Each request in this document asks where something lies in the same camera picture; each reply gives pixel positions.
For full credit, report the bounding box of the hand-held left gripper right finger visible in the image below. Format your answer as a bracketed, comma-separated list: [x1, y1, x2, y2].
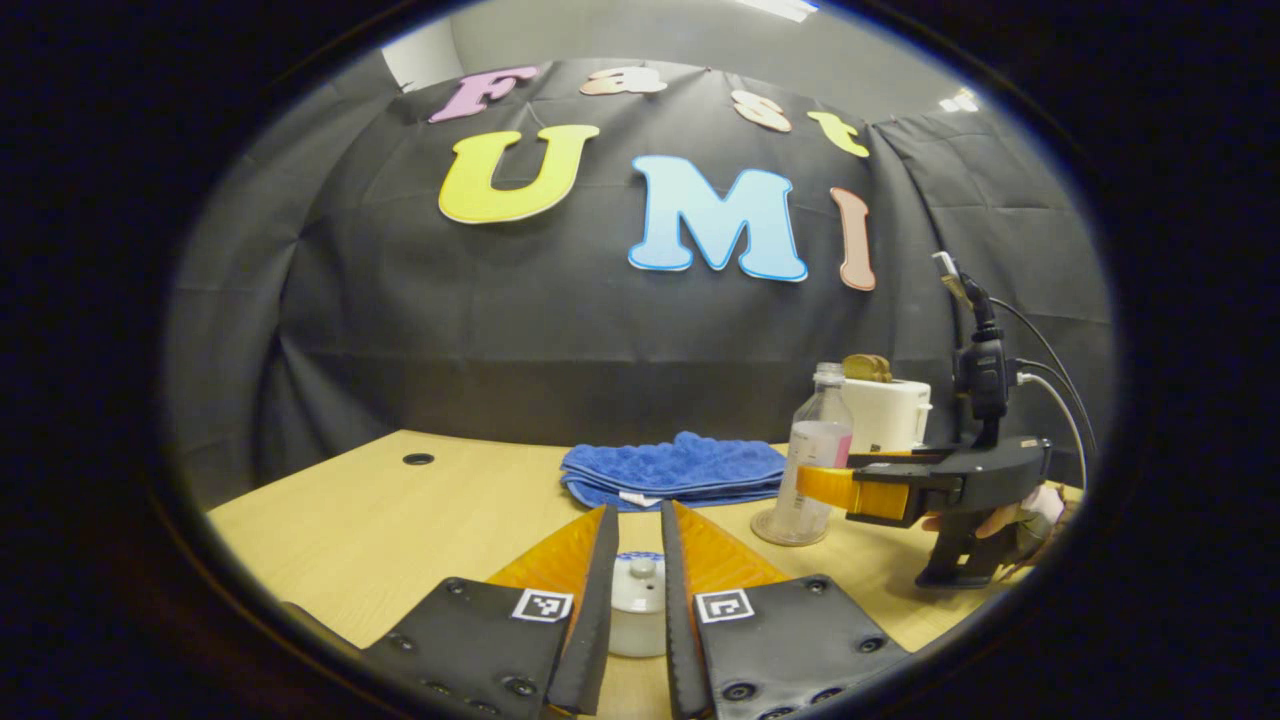
[660, 500, 911, 720]

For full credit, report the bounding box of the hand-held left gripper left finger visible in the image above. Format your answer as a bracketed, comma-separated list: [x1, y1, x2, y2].
[360, 503, 621, 719]

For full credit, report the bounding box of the clear plastic water bottle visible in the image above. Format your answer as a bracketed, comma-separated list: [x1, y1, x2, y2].
[770, 362, 854, 546]

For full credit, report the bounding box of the round wooden coaster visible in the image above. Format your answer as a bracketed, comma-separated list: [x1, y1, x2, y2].
[750, 505, 831, 548]

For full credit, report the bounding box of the white toaster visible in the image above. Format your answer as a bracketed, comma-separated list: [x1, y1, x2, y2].
[845, 378, 933, 454]

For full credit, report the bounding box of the blue folded towel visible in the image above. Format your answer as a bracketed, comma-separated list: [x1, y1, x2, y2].
[560, 431, 788, 512]

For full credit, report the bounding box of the black backdrop cloth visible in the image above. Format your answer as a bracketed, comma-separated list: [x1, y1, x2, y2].
[165, 58, 1116, 506]

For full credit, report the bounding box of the long ceiling light panel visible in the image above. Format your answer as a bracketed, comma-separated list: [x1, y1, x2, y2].
[740, 0, 821, 23]

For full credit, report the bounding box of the white cable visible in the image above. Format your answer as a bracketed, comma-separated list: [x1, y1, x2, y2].
[1018, 372, 1089, 486]

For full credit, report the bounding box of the black cable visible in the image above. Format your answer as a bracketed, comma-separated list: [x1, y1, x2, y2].
[990, 298, 1098, 456]

